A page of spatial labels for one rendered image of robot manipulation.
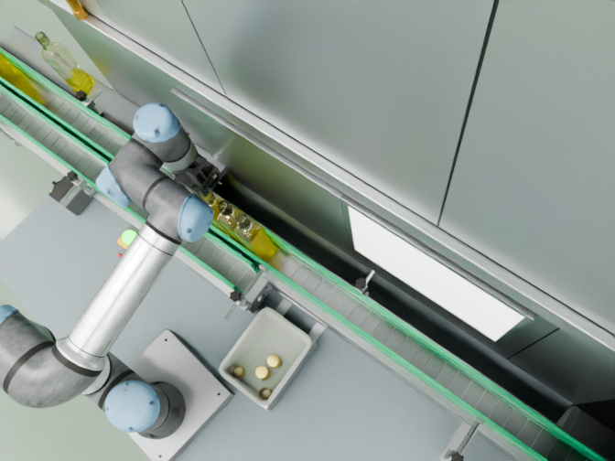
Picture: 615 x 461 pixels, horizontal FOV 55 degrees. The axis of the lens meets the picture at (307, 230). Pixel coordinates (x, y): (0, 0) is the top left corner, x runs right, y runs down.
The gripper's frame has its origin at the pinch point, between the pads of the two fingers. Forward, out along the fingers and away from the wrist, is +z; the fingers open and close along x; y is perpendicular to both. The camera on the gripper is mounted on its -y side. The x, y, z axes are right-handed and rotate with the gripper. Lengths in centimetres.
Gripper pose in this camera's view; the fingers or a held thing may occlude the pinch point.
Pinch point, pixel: (200, 187)
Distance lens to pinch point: 142.3
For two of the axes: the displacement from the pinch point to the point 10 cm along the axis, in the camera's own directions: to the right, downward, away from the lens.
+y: 8.1, 5.2, -2.8
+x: 5.8, -7.9, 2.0
